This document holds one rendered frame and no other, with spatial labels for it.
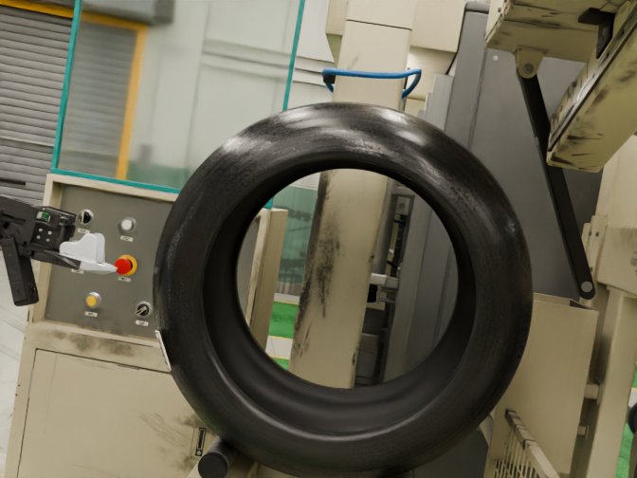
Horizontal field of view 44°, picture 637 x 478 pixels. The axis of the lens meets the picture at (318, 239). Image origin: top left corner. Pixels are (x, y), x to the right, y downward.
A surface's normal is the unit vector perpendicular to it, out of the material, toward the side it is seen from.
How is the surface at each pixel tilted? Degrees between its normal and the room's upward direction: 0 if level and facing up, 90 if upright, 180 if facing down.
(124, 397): 90
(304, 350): 90
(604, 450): 90
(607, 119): 162
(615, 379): 90
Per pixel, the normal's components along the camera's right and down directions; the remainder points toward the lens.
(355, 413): -0.09, -0.14
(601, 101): -0.18, 0.95
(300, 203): 0.11, 0.07
